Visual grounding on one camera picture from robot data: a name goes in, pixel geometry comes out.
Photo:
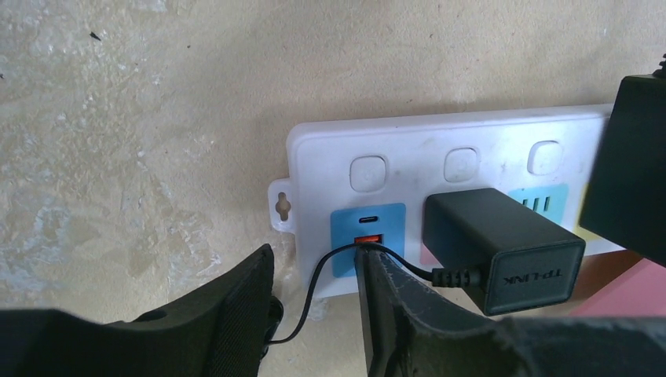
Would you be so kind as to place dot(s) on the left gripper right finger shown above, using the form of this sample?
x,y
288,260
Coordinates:
x,y
411,330

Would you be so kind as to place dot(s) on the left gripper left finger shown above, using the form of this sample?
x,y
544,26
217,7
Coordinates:
x,y
218,329

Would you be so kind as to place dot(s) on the black power adapter with switch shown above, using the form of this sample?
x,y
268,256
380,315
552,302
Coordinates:
x,y
506,257

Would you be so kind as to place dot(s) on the white multicolour power strip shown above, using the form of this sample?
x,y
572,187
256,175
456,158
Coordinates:
x,y
355,178

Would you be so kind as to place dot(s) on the pink triangular power socket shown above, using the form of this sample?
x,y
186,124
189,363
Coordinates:
x,y
638,292

